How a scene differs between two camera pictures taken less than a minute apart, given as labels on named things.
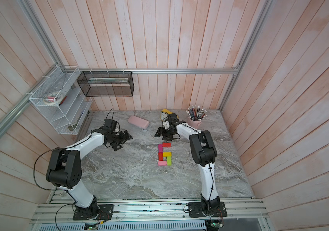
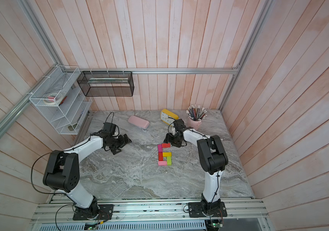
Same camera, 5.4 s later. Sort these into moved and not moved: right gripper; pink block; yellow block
Moved: right gripper
Not moved: pink block; yellow block
